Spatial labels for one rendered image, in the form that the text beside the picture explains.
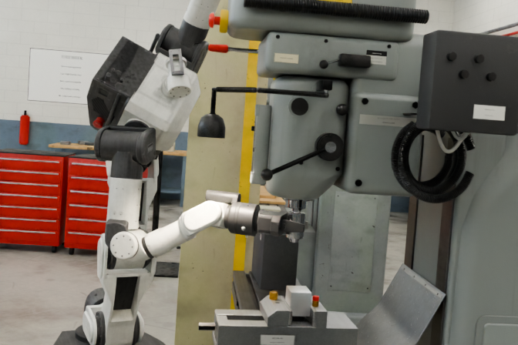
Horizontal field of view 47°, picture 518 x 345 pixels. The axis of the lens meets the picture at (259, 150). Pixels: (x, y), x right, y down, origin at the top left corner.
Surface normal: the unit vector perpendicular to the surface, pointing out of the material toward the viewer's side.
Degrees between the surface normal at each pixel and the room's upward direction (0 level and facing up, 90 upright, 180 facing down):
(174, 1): 90
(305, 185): 117
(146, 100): 58
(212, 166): 90
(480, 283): 89
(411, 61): 90
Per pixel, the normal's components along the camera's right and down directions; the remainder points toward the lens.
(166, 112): 0.40, -0.46
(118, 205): -0.15, -0.05
